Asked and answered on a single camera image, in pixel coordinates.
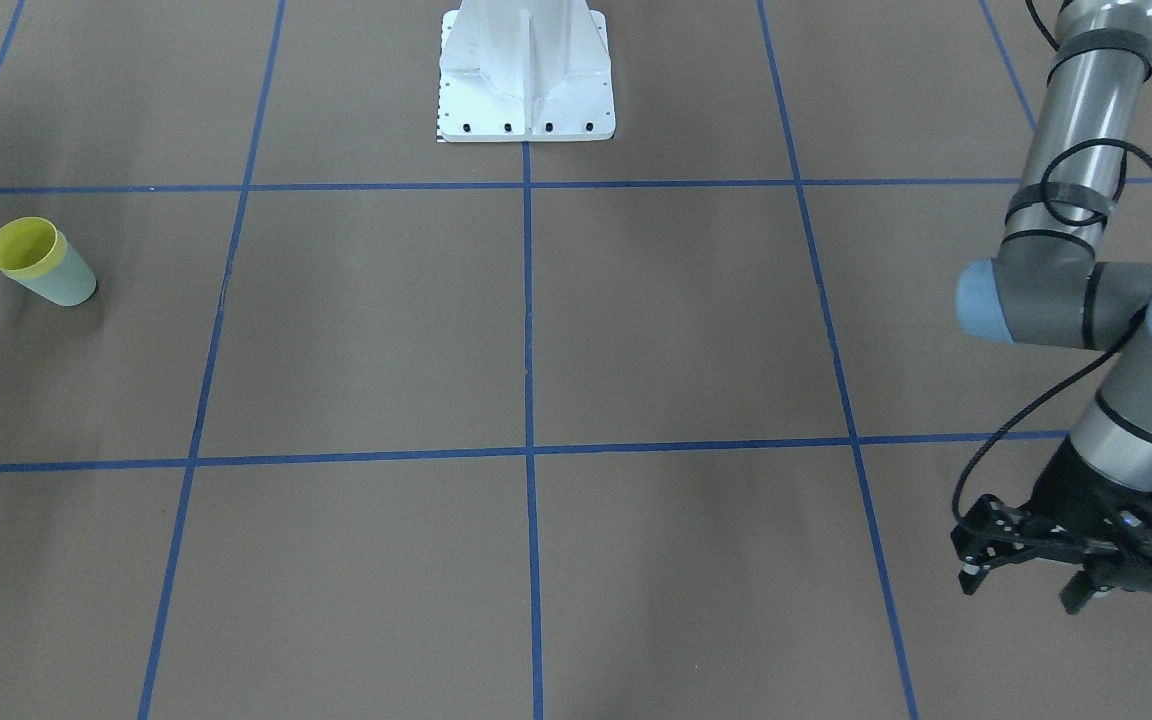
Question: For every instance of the yellow plastic cup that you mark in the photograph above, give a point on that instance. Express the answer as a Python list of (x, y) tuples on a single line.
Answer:
[(31, 247)]

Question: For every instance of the pale green plastic cup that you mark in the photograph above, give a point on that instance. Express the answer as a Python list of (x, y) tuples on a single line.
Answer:
[(62, 277)]

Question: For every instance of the white camera mast pedestal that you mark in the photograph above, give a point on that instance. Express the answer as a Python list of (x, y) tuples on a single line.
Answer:
[(525, 71)]

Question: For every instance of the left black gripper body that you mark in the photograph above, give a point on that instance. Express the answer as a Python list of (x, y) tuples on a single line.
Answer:
[(1069, 490)]

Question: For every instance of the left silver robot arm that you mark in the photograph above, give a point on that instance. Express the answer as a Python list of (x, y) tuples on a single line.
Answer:
[(1046, 285)]

